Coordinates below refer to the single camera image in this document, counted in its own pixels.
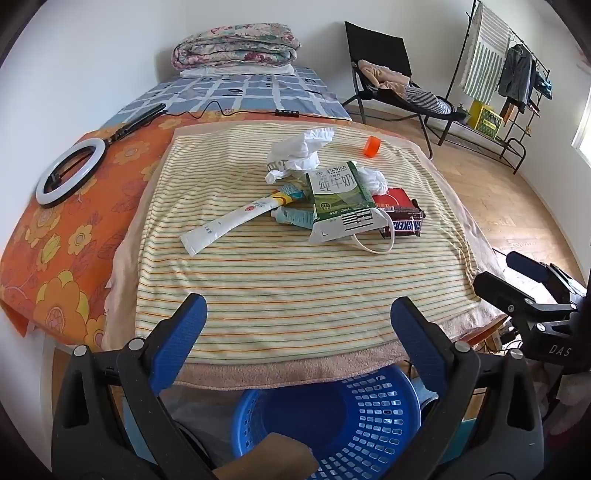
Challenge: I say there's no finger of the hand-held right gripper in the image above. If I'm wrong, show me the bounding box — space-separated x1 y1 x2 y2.
473 272 578 324
505 251 573 303

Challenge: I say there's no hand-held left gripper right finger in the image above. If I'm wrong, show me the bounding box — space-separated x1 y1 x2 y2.
390 296 546 480

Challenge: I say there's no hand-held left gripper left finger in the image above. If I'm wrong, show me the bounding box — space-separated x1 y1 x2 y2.
51 293 218 480

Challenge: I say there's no white cord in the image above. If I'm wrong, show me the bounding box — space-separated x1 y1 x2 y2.
348 210 395 254

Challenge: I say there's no blue plastic basket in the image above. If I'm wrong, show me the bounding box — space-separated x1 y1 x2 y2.
231 367 423 480

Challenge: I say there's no brown candy bar wrapper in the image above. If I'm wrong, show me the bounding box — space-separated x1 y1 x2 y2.
381 205 426 238

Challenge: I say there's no white squeeze tube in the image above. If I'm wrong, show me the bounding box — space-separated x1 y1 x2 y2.
180 194 287 256

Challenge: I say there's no red cardboard box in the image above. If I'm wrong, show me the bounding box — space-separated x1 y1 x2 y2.
372 187 419 217

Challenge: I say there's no white plastic bag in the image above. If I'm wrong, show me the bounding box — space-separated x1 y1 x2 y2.
358 167 389 197

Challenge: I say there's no green white milk carton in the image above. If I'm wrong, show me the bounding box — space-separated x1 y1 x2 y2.
305 161 393 245

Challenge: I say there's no light blue cream tube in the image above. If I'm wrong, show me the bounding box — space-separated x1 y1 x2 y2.
274 205 319 229

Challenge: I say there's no teal patterned wrapper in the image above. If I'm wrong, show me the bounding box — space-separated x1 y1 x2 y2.
277 183 311 204

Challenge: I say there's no white tissue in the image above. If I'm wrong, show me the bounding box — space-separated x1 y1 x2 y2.
264 127 334 185

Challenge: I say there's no person's right hand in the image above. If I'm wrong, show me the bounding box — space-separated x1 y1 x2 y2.
556 369 591 435

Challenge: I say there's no black clothes rack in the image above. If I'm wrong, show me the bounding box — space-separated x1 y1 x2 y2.
427 0 552 174

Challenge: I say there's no striped yellow towel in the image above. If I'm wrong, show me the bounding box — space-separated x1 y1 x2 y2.
102 122 509 391

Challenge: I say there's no brown flat object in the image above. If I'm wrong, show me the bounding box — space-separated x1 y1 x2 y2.
215 431 319 480

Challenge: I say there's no yellow plastic crate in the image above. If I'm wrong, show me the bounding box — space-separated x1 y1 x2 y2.
467 100 504 139

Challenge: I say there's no bright window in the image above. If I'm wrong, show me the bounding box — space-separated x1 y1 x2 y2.
570 83 591 153

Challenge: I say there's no orange floral bed sheet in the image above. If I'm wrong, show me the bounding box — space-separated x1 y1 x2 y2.
0 106 356 354

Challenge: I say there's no teal hanging garment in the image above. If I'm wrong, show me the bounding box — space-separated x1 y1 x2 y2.
536 69 555 100

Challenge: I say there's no striped grey garment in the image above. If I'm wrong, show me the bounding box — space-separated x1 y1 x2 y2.
405 88 455 115

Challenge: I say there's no dark hanging jacket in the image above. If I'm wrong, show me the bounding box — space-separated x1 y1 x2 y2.
498 44 539 114

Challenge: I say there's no green striped hanging towel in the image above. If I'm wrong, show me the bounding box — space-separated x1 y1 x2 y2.
459 4 513 100

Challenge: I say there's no beige clothing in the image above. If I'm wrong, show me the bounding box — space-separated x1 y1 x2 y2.
358 59 411 90

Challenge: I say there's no blue plaid bed sheet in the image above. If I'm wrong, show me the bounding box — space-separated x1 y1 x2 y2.
99 65 354 127

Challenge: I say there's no black folding chair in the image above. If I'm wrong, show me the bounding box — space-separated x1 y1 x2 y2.
344 21 458 146

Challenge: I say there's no white pillow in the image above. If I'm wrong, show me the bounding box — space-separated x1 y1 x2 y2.
179 65 298 78

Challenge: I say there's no folded floral quilt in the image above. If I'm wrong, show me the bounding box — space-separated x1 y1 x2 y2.
172 22 301 71

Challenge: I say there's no white ring light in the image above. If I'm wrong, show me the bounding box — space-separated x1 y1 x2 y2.
36 137 109 208

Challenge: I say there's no black cable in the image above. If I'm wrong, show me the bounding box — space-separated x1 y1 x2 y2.
159 90 352 121

